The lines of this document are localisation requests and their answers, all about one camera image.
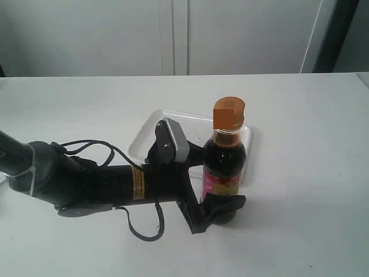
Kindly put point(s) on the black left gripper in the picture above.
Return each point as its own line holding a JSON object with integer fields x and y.
{"x": 171, "y": 182}

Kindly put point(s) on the dark soy sauce bottle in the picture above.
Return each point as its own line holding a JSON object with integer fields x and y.
{"x": 224, "y": 159}

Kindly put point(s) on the orange flip bottle cap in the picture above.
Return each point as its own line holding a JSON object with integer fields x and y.
{"x": 228, "y": 113}

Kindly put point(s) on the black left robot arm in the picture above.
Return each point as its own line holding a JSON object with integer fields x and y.
{"x": 80, "y": 187}

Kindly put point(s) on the white plastic tray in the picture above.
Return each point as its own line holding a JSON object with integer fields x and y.
{"x": 197, "y": 130}

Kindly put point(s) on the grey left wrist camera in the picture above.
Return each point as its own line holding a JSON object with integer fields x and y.
{"x": 171, "y": 141}

